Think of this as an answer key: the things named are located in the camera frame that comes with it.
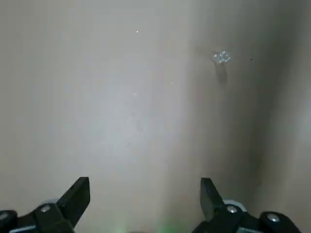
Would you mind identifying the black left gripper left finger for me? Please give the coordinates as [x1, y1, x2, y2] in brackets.
[0, 176, 91, 233]

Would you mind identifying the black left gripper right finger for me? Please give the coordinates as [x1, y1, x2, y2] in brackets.
[194, 177, 303, 233]

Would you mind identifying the small clear glass vial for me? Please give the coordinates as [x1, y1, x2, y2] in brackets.
[210, 50, 231, 64]

